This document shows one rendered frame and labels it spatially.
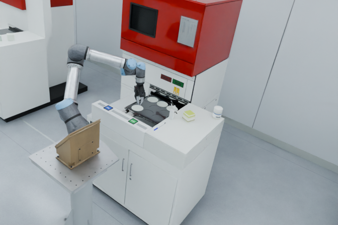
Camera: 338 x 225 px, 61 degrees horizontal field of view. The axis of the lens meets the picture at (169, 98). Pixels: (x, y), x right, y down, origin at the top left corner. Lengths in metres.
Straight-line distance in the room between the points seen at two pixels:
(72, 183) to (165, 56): 1.25
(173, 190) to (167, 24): 1.29
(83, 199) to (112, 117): 0.63
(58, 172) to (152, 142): 0.65
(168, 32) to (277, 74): 1.77
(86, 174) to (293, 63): 2.65
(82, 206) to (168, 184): 0.66
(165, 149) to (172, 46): 0.88
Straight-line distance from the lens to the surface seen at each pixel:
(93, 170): 1.97
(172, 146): 1.97
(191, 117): 2.23
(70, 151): 1.89
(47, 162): 2.06
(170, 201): 2.27
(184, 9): 2.29
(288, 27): 3.60
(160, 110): 2.46
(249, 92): 3.91
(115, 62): 2.08
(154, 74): 2.65
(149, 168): 2.22
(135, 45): 2.65
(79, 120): 1.92
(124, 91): 2.98
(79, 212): 2.40
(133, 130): 2.14
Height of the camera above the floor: 2.18
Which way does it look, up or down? 29 degrees down
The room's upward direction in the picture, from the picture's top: 9 degrees clockwise
